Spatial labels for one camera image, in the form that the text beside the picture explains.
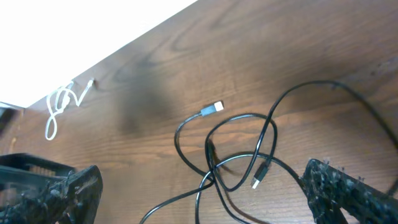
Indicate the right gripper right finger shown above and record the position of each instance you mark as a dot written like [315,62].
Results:
[329,191]

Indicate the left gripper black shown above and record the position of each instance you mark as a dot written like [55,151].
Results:
[23,173]

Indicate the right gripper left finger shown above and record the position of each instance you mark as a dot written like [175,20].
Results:
[73,199]

